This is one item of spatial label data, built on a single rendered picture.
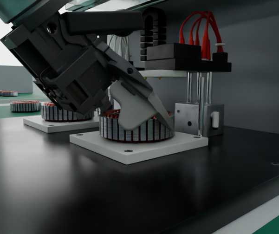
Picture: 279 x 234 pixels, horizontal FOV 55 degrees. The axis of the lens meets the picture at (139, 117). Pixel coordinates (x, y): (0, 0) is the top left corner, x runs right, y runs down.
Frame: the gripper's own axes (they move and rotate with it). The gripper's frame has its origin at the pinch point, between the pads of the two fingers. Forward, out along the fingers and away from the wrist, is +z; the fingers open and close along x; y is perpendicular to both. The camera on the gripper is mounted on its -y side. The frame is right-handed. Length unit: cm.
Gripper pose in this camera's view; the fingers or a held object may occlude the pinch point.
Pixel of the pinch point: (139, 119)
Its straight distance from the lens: 40.8
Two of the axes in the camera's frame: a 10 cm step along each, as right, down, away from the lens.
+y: -5.9, 7.1, -3.8
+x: 6.3, 1.1, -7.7
